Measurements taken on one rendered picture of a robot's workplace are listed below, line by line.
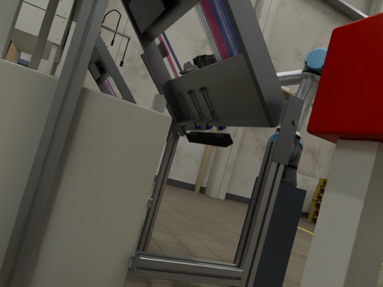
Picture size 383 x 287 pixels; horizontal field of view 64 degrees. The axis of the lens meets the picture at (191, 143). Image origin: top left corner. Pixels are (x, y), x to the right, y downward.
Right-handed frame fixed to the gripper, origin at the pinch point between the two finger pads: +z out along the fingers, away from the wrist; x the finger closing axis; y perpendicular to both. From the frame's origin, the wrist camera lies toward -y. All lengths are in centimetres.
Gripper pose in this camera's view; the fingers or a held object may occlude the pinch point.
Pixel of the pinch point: (182, 73)
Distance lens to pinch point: 160.0
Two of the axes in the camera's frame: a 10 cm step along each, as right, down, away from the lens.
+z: -9.0, 2.4, -3.5
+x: 3.8, 0.5, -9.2
